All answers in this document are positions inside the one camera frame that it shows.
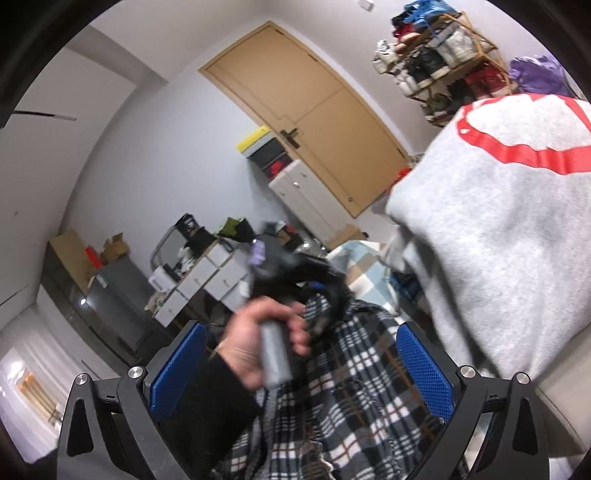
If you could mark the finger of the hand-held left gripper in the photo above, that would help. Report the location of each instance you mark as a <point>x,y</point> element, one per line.
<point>340,300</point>

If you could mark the white ribbed suitcase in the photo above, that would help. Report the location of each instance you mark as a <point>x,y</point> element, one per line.
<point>304,194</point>

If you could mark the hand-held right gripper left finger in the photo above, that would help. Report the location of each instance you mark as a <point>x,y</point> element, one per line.
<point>178,364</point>

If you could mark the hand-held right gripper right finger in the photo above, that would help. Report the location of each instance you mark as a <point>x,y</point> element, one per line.
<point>422,364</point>

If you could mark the purple bag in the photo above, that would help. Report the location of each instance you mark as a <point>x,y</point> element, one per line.
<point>540,76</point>

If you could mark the wooden door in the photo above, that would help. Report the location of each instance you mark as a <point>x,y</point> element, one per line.
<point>323,115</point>

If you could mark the shoe rack with shoes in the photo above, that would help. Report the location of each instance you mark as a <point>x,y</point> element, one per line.
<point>434,60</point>

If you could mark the dark glass partition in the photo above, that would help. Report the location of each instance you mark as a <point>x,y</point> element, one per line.
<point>69,304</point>

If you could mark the white drawer desk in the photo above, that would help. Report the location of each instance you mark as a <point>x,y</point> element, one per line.
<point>203,277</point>

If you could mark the yellow lid box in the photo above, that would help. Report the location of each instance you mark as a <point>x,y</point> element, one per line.
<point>254,138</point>

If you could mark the person's left hand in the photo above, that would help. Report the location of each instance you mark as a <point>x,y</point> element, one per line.
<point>242,341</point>

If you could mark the red plastic bag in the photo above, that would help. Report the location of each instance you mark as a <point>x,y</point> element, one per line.
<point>402,174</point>

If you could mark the white wall switch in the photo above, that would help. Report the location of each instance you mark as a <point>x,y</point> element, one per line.
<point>367,4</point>

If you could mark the person's left forearm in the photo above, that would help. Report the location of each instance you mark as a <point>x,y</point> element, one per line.
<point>207,415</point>

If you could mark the plaid fleece jacket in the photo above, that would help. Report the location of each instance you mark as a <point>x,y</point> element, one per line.
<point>360,392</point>

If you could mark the small open cardboard carton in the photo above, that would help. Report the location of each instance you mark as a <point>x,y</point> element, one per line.
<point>113,249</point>

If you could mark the arched mirror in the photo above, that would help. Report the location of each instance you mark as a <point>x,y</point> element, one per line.
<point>160,249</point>

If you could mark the black paper bag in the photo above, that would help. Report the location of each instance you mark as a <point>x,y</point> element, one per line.
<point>194,230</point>

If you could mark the cardboard box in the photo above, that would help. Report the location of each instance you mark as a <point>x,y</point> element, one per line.
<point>348,234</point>

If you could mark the checked table cloth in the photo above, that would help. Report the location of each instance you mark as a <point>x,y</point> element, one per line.
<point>364,263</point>

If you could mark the blue plaid shirt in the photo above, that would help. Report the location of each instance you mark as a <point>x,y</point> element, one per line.
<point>408,286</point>

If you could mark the dark green bouquet wrap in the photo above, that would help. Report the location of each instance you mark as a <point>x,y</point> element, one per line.
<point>233,228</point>

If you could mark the pile of grey white clothes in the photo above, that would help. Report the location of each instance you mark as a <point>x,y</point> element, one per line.
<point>498,240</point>

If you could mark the wooden shoe rack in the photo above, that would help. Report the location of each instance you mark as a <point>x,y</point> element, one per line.
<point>481,46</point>

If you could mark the large cardboard carton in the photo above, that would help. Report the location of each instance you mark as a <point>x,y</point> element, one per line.
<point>69,254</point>

